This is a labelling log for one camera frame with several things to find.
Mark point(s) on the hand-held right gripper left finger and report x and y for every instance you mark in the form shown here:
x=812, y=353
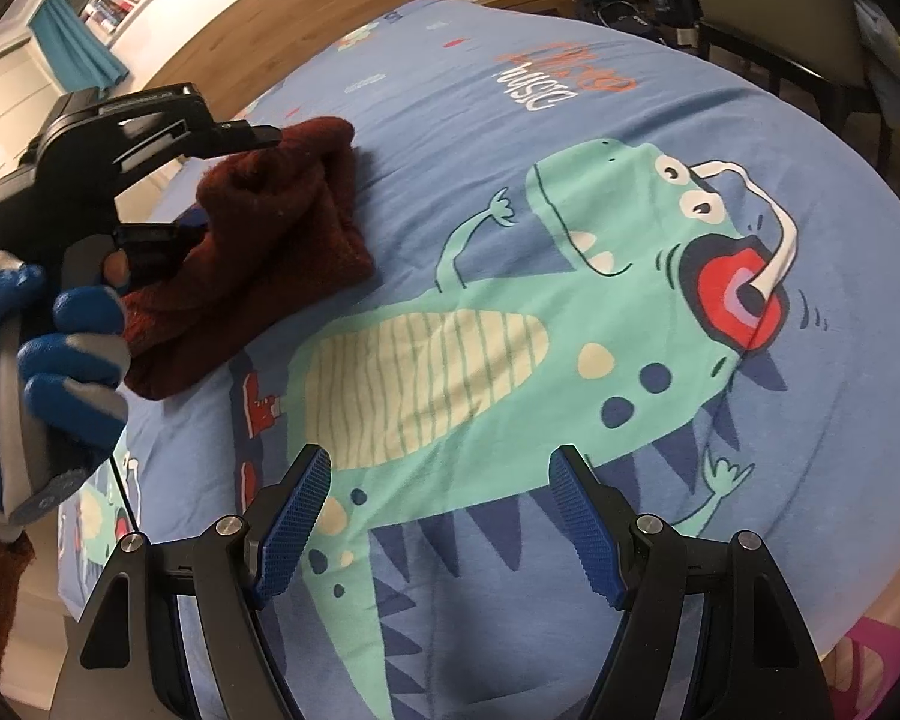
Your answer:
x=292, y=525

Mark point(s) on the teal curtain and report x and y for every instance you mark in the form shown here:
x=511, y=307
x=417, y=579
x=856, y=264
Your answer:
x=75, y=52

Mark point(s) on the dark chair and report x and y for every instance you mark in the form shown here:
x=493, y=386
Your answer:
x=765, y=7

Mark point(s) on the person's left hand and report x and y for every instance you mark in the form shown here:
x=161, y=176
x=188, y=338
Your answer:
x=75, y=360

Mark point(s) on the pink printed cloth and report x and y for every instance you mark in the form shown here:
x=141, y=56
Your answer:
x=862, y=675

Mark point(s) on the dark backpack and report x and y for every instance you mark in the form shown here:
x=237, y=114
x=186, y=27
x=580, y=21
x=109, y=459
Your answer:
x=615, y=11

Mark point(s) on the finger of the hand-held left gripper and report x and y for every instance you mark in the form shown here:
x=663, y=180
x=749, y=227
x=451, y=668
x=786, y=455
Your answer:
x=154, y=240
x=240, y=136

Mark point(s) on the wooden headboard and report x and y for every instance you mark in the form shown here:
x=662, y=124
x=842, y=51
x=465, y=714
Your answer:
x=270, y=7

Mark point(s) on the dark red knit sweater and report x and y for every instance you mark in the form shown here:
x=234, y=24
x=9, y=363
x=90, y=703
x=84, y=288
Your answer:
x=270, y=240

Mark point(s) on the bed with blue dinosaur sheet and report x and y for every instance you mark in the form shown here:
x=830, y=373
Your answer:
x=495, y=165

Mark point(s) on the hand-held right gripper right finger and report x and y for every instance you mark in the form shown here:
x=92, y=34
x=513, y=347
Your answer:
x=581, y=525

